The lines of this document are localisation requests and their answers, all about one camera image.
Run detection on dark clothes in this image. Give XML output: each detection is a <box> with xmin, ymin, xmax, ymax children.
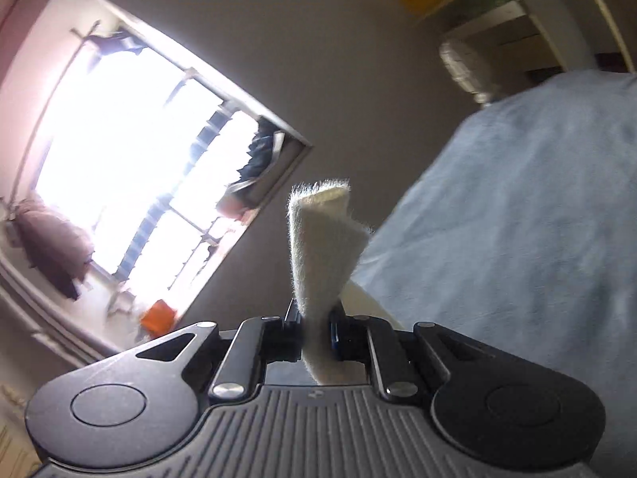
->
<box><xmin>234</xmin><ymin>129</ymin><xmax>279</xmax><ymax>195</ymax></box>

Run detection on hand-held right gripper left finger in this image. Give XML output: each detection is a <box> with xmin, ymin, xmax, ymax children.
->
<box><xmin>119</xmin><ymin>299</ymin><xmax>303</xmax><ymax>400</ymax></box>

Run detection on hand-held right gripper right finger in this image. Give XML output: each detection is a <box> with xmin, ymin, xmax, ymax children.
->
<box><xmin>329</xmin><ymin>306</ymin><xmax>499</xmax><ymax>400</ymax></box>

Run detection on cardboard box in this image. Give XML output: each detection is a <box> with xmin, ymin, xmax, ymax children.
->
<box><xmin>226</xmin><ymin>132</ymin><xmax>287</xmax><ymax>205</ymax></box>

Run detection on cream desk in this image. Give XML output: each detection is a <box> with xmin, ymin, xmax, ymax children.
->
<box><xmin>418</xmin><ymin>0</ymin><xmax>637</xmax><ymax>73</ymax></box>

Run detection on orange bag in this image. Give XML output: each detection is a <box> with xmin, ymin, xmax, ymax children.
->
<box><xmin>139</xmin><ymin>300</ymin><xmax>179</xmax><ymax>337</ymax></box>

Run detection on white fluffy sweater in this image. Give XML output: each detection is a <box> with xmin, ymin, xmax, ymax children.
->
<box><xmin>289</xmin><ymin>179</ymin><xmax>399</xmax><ymax>386</ymax></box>

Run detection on round bedpost ball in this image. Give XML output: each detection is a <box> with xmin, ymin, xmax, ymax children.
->
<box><xmin>439</xmin><ymin>39</ymin><xmax>501</xmax><ymax>105</ymax></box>

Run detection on grey bed blanket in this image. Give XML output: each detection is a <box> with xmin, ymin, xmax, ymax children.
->
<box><xmin>348</xmin><ymin>70</ymin><xmax>637</xmax><ymax>478</ymax></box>

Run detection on dark hanging cloth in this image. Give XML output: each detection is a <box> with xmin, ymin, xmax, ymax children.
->
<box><xmin>87</xmin><ymin>27</ymin><xmax>147</xmax><ymax>61</ymax></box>

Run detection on pink pot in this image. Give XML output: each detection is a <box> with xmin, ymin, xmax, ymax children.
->
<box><xmin>215</xmin><ymin>196</ymin><xmax>250</xmax><ymax>220</ymax></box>

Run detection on white plastic bag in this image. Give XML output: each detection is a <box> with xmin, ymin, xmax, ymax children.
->
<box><xmin>107</xmin><ymin>281</ymin><xmax>137</xmax><ymax>314</ymax></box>

